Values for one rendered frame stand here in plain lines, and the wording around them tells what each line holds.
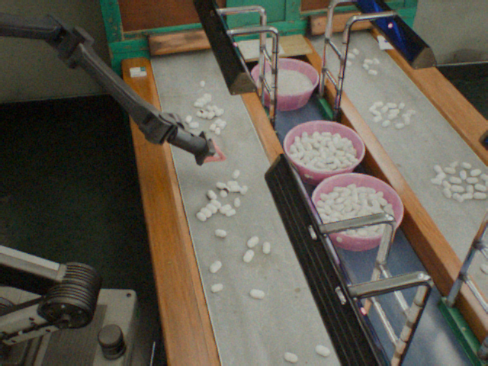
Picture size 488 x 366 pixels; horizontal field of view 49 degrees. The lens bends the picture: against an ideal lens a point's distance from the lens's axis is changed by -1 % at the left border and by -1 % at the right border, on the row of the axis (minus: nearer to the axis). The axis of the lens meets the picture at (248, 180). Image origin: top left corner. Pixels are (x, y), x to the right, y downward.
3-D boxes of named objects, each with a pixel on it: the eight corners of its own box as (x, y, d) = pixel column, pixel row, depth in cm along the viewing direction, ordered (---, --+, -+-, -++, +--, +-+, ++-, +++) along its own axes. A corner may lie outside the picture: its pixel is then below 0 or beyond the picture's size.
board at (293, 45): (235, 63, 215) (235, 61, 214) (226, 46, 225) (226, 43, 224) (312, 53, 221) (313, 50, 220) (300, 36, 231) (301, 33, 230)
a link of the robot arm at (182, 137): (165, 145, 154) (176, 130, 152) (161, 133, 159) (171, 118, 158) (184, 154, 158) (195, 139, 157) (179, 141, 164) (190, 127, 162)
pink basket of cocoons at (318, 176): (317, 205, 169) (320, 183, 162) (267, 160, 185) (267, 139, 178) (377, 172, 180) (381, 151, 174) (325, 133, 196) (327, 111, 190)
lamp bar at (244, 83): (230, 96, 149) (229, 74, 144) (192, 3, 193) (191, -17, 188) (258, 92, 150) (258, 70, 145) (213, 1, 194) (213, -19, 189)
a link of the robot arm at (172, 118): (144, 140, 152) (161, 117, 150) (138, 120, 161) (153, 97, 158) (178, 155, 159) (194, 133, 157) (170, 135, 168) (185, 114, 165)
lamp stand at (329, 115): (332, 133, 196) (348, 19, 166) (314, 102, 210) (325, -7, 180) (380, 125, 199) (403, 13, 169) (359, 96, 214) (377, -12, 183)
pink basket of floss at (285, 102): (296, 123, 200) (297, 102, 194) (237, 101, 211) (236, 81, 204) (328, 91, 216) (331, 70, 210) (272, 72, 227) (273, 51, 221)
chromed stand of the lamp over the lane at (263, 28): (226, 150, 189) (222, 34, 158) (215, 117, 203) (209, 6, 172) (277, 142, 192) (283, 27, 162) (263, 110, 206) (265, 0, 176)
